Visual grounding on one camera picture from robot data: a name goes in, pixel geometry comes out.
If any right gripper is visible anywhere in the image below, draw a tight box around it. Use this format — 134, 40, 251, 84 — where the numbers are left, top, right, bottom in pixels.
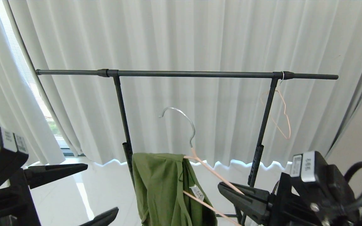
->
218, 172, 361, 226

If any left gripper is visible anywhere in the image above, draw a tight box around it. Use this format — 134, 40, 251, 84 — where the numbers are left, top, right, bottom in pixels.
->
0, 163, 119, 226

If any pink clothes hanger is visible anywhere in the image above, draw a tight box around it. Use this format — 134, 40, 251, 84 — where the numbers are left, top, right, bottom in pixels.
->
261, 80, 291, 140
159, 107, 246, 226

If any green garment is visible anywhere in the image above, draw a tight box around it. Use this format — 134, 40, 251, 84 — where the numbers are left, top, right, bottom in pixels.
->
132, 153, 218, 226

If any black clothes rack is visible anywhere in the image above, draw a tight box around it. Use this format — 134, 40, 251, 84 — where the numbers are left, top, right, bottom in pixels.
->
36, 68, 339, 226

